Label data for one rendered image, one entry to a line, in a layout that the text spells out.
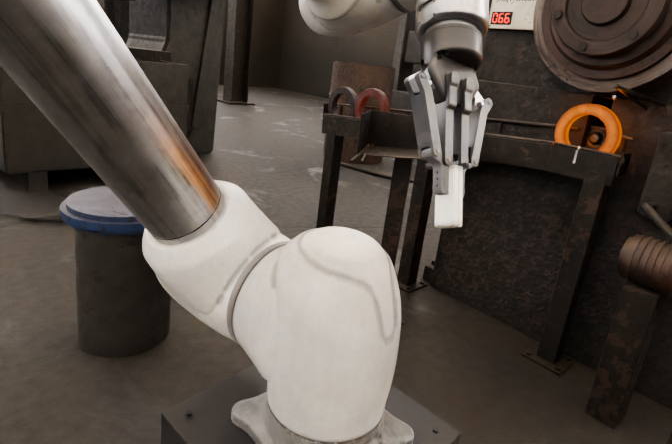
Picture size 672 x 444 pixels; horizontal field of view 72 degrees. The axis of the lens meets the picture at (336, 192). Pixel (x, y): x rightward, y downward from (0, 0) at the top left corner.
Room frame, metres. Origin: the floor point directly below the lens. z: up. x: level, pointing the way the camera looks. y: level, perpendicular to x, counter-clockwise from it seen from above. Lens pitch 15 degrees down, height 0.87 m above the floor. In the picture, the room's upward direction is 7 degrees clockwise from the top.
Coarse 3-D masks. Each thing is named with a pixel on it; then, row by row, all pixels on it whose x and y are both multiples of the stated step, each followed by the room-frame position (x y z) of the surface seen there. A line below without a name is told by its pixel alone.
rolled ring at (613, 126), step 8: (584, 104) 1.46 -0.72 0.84; (592, 104) 1.44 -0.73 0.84; (568, 112) 1.49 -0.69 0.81; (576, 112) 1.47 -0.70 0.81; (584, 112) 1.45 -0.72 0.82; (592, 112) 1.44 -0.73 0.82; (600, 112) 1.42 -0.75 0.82; (608, 112) 1.41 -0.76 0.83; (560, 120) 1.50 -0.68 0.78; (568, 120) 1.48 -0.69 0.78; (608, 120) 1.40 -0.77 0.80; (616, 120) 1.39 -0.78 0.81; (560, 128) 1.50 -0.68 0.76; (568, 128) 1.50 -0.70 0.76; (608, 128) 1.40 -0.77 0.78; (616, 128) 1.38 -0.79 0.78; (560, 136) 1.49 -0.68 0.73; (568, 136) 1.50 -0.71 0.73; (608, 136) 1.39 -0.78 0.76; (616, 136) 1.38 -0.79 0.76; (608, 144) 1.39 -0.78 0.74; (616, 144) 1.38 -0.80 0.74
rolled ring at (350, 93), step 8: (336, 88) 2.25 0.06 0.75; (344, 88) 2.21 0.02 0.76; (336, 96) 2.25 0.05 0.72; (352, 96) 2.17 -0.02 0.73; (328, 104) 2.28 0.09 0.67; (336, 104) 2.28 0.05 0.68; (352, 104) 2.16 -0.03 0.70; (328, 112) 2.28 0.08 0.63; (336, 112) 2.27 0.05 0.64; (352, 112) 2.16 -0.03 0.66
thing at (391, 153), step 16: (368, 112) 1.66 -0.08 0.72; (384, 112) 1.72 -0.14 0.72; (368, 128) 1.72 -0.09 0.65; (384, 128) 1.72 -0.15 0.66; (400, 128) 1.71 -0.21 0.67; (384, 144) 1.72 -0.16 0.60; (400, 144) 1.71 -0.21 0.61; (416, 144) 1.70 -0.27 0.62; (400, 160) 1.58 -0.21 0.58; (400, 176) 1.58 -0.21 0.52; (400, 192) 1.58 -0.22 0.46; (400, 208) 1.57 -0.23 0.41; (384, 224) 1.58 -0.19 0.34; (400, 224) 1.57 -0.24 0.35; (384, 240) 1.58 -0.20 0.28
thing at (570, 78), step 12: (540, 0) 1.58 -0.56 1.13; (540, 12) 1.58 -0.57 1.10; (540, 24) 1.57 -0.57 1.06; (540, 36) 1.57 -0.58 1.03; (540, 48) 1.56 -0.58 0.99; (552, 60) 1.53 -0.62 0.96; (552, 72) 1.52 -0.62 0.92; (564, 72) 1.49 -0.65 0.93; (648, 72) 1.34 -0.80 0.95; (660, 72) 1.32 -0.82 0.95; (576, 84) 1.46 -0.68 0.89; (588, 84) 1.44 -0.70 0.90; (600, 84) 1.42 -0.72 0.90; (612, 84) 1.39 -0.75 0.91; (624, 84) 1.37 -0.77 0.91; (636, 84) 1.35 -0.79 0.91
